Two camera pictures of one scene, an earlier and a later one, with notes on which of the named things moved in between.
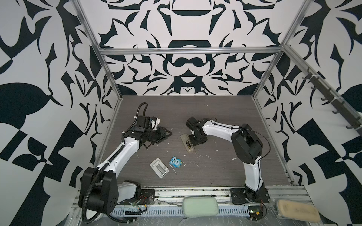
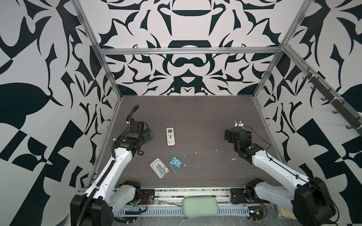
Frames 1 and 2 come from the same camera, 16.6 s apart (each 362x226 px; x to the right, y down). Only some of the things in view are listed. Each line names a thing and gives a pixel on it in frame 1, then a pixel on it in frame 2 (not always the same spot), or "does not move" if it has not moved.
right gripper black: (193, 143) -> (230, 136)
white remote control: (187, 142) -> (170, 136)
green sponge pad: (200, 206) does not move
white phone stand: (160, 167) does not move
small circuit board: (256, 212) does not move
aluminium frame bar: (190, 48) does not move
